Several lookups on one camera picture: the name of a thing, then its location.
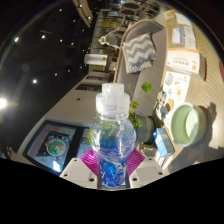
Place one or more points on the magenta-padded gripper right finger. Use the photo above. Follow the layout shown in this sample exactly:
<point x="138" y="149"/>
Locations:
<point x="148" y="170"/>

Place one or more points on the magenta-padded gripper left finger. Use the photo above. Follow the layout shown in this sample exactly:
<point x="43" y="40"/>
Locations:
<point x="76" y="170"/>

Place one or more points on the clear blue-labelled water bottle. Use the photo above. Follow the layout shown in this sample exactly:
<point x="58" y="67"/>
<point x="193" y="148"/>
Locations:
<point x="112" y="133"/>

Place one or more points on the window with festive stickers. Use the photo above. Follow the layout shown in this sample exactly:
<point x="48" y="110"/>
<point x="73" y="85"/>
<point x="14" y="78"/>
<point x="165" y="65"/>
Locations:
<point x="55" y="146"/>

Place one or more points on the small blue-white carton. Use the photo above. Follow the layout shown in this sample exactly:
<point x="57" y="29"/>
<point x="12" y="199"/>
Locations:
<point x="163" y="141"/>

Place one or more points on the green potted plant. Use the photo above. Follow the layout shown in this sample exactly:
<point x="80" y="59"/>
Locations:
<point x="146" y="128"/>

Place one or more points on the pale green mug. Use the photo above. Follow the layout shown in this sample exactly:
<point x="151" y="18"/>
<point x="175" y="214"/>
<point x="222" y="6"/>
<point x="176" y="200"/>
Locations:
<point x="186" y="125"/>

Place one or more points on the printed picture leaflet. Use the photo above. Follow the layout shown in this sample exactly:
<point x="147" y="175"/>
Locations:
<point x="176" y="86"/>

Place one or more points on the group of ceiling spotlights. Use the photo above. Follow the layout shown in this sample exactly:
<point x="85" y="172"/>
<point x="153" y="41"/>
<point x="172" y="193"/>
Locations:
<point x="34" y="81"/>

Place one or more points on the grey curved sofa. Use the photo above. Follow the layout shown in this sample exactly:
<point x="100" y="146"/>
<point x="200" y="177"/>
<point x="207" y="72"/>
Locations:
<point x="156" y="63"/>

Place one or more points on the white round column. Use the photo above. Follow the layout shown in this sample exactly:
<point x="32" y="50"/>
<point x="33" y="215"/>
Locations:
<point x="95" y="59"/>

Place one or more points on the white box with orange print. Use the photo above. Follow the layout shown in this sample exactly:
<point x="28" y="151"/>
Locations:
<point x="183" y="60"/>

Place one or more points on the grey chevron cushion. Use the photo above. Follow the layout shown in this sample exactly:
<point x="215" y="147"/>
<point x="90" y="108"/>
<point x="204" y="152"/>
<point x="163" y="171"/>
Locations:
<point x="140" y="53"/>

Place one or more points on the flat round red coaster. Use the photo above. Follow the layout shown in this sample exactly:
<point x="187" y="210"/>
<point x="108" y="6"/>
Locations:
<point x="222" y="70"/>

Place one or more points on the person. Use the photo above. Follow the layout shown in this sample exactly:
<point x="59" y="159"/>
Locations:
<point x="104" y="40"/>

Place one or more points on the white packet with blue print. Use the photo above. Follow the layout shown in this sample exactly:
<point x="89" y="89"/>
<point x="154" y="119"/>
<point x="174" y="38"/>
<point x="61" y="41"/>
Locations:
<point x="177" y="36"/>

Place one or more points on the white paper napkin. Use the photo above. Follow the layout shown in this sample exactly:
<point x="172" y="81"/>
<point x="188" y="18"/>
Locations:
<point x="190" y="38"/>

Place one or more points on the yellow leaflet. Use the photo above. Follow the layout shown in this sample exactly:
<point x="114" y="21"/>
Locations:
<point x="169" y="14"/>

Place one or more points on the group of dining chairs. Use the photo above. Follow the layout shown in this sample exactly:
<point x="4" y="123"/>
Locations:
<point x="130" y="6"/>

